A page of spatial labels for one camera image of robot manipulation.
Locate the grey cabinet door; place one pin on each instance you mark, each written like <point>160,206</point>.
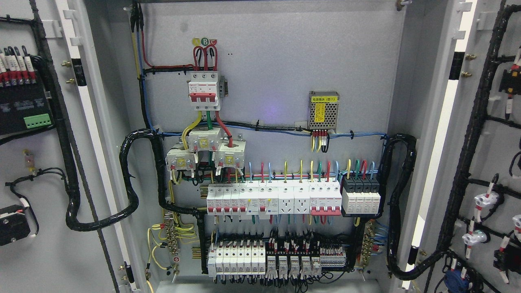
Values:
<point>57,259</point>
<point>460,199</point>

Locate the white current transformer group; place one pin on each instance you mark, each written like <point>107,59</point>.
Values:
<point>204,144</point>

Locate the white socket breaker row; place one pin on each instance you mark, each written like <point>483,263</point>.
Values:
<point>263,199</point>

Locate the metal mesh power supply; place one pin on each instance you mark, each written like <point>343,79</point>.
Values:
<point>323,108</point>

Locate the red white main breaker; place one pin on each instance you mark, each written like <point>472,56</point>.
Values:
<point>206,90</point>

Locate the black white surge protector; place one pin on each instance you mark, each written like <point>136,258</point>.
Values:
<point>360,197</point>

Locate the white lower breaker row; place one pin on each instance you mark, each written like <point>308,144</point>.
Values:
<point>236,259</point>

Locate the lower relay terminal row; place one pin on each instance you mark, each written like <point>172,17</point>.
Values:
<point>293,257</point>

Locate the brass ground terminal bar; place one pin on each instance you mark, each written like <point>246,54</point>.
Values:
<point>367,244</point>

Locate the black digital power meter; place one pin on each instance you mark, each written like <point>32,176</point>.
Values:
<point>24,104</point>

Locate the yellow terminal post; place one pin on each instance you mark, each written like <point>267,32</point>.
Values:
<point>29,162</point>

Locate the white rotary selector switch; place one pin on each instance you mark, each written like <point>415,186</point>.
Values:
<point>13,224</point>

